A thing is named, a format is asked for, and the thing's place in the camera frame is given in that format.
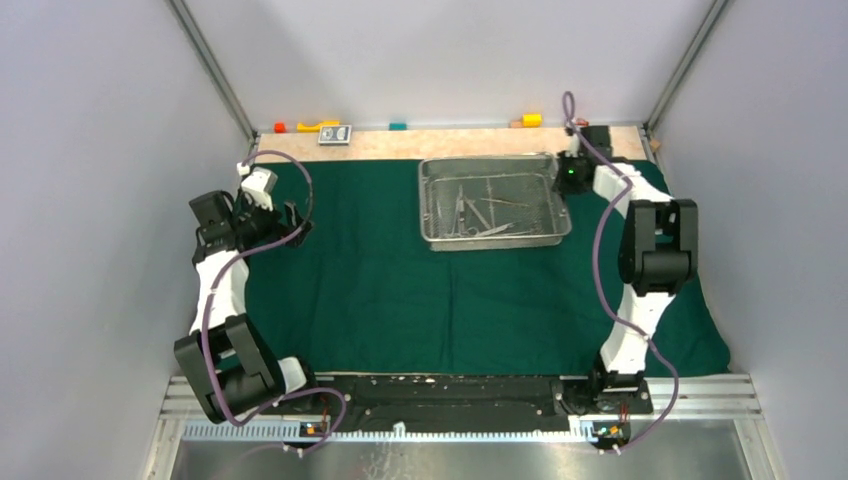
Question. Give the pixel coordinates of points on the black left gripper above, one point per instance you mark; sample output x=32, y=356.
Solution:
x=277, y=227

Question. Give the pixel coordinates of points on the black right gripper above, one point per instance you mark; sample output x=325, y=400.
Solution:
x=563, y=184

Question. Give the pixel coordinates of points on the metal mesh instrument tray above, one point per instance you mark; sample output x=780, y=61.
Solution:
x=527, y=178

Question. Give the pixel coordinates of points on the steel tweezers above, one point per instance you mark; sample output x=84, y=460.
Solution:
x=505, y=202

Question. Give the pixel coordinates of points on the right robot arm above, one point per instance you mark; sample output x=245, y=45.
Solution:
x=658, y=251

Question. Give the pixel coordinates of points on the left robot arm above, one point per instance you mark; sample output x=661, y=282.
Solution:
x=229, y=367

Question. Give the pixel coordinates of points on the surgical scissors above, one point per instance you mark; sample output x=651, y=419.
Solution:
x=475, y=233

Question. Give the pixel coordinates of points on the yellow wooden block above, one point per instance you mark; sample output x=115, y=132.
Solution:
x=531, y=120

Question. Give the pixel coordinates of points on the playing card box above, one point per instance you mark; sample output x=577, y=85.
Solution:
x=335, y=135

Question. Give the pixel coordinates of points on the yellow toy piece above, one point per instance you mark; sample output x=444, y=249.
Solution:
x=315, y=127

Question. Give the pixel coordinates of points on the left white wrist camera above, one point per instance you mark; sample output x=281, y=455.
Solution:
x=257, y=185

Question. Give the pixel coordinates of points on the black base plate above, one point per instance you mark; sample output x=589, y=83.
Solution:
x=459, y=404

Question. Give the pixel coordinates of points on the aluminium frame rail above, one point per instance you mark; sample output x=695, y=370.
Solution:
x=725, y=396

